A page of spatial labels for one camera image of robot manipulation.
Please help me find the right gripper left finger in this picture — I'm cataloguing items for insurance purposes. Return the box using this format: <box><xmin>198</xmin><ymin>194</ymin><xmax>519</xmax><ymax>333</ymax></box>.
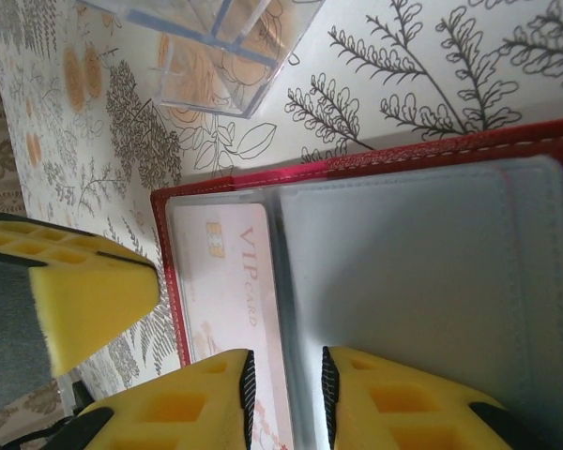
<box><xmin>74</xmin><ymin>349</ymin><xmax>258</xmax><ymax>450</ymax></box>

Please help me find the white VIP card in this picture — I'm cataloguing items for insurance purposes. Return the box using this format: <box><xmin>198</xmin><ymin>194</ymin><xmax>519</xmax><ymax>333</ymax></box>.
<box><xmin>171</xmin><ymin>203</ymin><xmax>295</xmax><ymax>450</ymax></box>

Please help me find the clear acrylic organizer box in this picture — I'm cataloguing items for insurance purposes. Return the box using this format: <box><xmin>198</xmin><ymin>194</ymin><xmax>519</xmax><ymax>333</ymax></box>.
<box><xmin>74</xmin><ymin>0</ymin><xmax>321</xmax><ymax>119</ymax></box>

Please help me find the red card holder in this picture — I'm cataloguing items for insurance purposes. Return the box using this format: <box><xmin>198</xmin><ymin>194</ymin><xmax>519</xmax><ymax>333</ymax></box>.
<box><xmin>149</xmin><ymin>116</ymin><xmax>563</xmax><ymax>450</ymax></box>

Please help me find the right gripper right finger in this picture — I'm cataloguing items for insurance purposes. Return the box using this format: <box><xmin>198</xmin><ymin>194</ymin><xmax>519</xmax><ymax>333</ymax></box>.
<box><xmin>321</xmin><ymin>345</ymin><xmax>563</xmax><ymax>450</ymax></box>

